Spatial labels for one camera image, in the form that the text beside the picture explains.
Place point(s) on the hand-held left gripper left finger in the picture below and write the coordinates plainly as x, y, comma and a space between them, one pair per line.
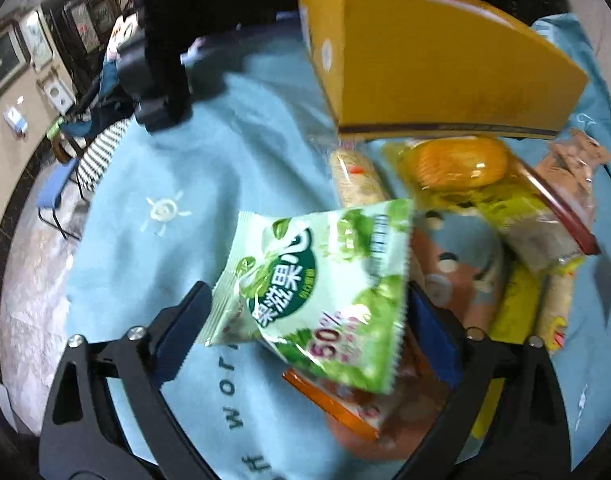
183, 317

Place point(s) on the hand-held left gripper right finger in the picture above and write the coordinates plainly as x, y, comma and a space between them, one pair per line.
435, 332

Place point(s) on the green white snack packet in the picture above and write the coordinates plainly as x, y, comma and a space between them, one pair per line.
315, 285

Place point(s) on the yellow cardboard box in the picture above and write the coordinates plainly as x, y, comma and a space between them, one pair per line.
435, 60

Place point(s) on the yellow strip snack packet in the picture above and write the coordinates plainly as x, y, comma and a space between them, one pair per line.
515, 305

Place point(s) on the cracker bag orange red label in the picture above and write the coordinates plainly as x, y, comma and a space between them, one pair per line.
365, 420

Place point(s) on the clear rice cracker roll packet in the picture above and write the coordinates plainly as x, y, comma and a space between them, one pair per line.
358, 180
558, 305

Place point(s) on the light blue printed blanket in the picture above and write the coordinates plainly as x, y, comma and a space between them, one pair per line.
210, 160

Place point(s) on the blue stool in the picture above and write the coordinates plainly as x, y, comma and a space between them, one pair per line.
57, 190

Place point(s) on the striped cloth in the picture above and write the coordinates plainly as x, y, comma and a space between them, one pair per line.
102, 155

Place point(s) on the blue cloth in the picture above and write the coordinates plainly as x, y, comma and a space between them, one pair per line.
95, 125

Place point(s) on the brown nut packet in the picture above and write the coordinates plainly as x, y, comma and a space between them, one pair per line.
575, 170

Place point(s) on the white board with hole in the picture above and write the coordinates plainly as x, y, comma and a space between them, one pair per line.
57, 91

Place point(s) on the dark framed picture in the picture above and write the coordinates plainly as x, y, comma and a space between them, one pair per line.
82, 25
104, 7
2, 62

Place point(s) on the small white framed picture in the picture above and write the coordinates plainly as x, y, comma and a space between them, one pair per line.
36, 40

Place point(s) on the white wall box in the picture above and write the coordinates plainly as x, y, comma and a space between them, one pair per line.
16, 120

